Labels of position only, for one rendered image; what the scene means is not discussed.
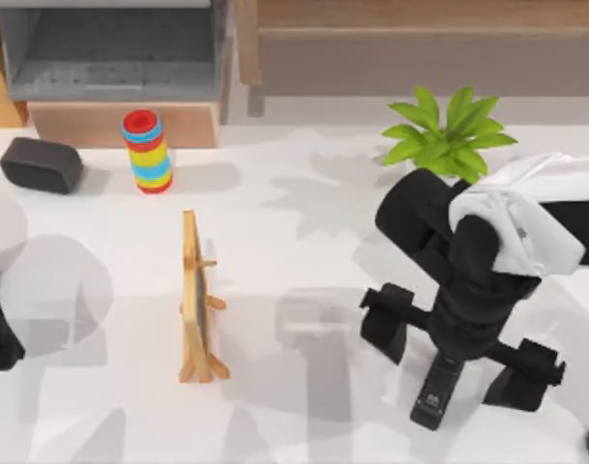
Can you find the wooden framed blackboard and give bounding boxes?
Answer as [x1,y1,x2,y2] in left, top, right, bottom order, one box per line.
[178,208,231,385]

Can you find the green leafy plant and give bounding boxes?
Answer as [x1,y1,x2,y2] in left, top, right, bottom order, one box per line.
[380,85,519,186]

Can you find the stack of coloured rings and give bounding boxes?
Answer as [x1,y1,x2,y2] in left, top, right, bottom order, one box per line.
[120,109,176,195]

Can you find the wooden open shelves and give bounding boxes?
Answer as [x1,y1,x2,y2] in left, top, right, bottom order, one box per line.
[234,0,589,118]

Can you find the pale wooden drawer front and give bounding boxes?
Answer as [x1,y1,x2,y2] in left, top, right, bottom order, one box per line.
[27,100,222,149]

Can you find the black rounded box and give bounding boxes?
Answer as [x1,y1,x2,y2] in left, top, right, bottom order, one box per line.
[0,136,86,196]

